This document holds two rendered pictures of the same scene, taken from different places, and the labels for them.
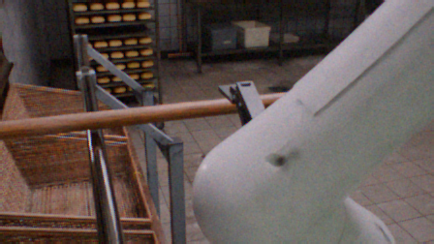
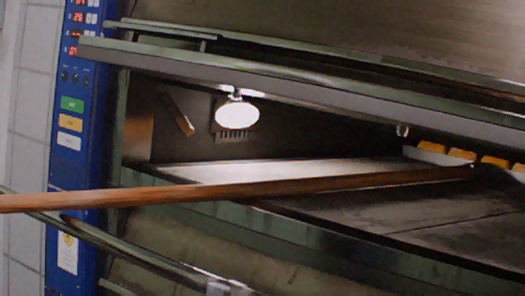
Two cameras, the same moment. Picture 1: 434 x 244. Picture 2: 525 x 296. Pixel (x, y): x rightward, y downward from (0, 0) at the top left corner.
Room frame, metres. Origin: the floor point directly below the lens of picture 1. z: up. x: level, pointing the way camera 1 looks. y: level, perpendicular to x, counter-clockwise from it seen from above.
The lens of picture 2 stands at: (2.32, -0.30, 1.56)
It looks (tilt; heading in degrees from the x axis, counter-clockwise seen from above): 8 degrees down; 152
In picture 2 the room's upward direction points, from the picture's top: 6 degrees clockwise
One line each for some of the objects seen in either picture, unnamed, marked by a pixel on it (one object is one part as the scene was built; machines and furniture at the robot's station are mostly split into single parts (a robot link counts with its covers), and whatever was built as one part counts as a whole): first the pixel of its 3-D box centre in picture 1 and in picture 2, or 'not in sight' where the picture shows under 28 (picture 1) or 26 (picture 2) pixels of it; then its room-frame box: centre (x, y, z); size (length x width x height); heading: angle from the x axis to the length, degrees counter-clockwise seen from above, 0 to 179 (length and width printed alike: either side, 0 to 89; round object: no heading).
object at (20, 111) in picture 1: (67, 123); not in sight; (1.81, 0.67, 0.72); 0.56 x 0.49 x 0.28; 19
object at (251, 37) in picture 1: (250, 33); not in sight; (5.66, -0.42, 0.35); 0.50 x 0.36 x 0.24; 19
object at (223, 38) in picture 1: (218, 35); not in sight; (5.53, -0.02, 0.35); 0.50 x 0.36 x 0.24; 18
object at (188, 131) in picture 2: not in sight; (175, 114); (0.26, 0.58, 1.28); 0.09 x 0.02 x 0.09; 108
